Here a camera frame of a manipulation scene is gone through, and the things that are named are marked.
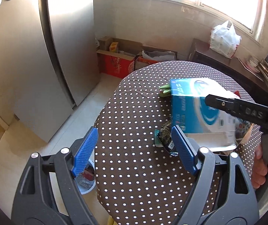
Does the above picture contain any grey printed foil bag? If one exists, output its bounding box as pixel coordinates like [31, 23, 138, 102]
[235, 118, 253, 146]

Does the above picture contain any dark seaweed snack packet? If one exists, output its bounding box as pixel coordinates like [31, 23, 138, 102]
[154, 120, 178, 156]

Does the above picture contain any blue white milk carton box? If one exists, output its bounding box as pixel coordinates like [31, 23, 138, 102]
[170, 78, 238, 152]

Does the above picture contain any red brown paper bag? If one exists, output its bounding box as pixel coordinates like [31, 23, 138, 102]
[234, 90, 241, 99]

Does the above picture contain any green wrapper bundle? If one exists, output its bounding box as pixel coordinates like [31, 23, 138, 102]
[159, 84, 172, 98]

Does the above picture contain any blue plastic trash bin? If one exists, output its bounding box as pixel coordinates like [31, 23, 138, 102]
[75, 159, 96, 195]

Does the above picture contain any person's right hand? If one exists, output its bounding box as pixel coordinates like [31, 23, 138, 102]
[251, 144, 268, 189]

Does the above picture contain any brown polka dot tablecloth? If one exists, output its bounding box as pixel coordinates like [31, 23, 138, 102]
[94, 60, 264, 225]

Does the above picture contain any white plastic shopping bag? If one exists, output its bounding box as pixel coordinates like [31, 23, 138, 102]
[209, 20, 241, 59]

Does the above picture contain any dark wooden side cabinet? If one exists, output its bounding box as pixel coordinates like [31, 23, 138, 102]
[188, 39, 268, 106]

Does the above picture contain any red gift box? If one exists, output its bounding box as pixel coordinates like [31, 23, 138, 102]
[97, 50, 135, 79]

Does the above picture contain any open cardboard box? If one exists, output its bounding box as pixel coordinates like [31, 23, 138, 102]
[134, 46, 178, 70]

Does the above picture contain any small yellow box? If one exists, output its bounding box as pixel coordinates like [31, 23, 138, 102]
[109, 42, 119, 53]

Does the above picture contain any silver double-door refrigerator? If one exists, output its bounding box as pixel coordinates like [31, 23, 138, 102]
[0, 0, 99, 141]

